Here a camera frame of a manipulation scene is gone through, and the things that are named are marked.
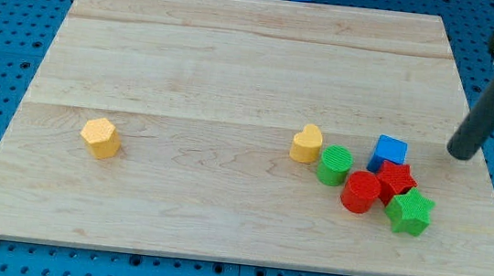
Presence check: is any blue cube block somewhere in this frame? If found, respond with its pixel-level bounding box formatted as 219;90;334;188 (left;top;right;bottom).
366;134;409;173

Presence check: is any yellow heart block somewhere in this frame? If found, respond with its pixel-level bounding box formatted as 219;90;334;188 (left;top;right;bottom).
289;123;323;164

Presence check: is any red cylinder block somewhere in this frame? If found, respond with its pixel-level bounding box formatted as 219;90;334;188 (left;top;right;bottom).
339;170;381;214

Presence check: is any green cylinder block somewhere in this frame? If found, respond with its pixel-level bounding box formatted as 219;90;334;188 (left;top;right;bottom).
316;144;354;186

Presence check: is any red star block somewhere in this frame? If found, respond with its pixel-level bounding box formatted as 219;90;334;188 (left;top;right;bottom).
376;160;418;206

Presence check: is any yellow hexagon block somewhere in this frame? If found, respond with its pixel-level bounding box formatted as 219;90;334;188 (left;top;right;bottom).
80;117;121;159

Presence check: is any green star block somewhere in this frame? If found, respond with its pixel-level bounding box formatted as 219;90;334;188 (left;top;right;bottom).
384;187;436;237

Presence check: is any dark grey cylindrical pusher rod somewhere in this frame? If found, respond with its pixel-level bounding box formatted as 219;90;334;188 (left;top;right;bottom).
446;79;494;161

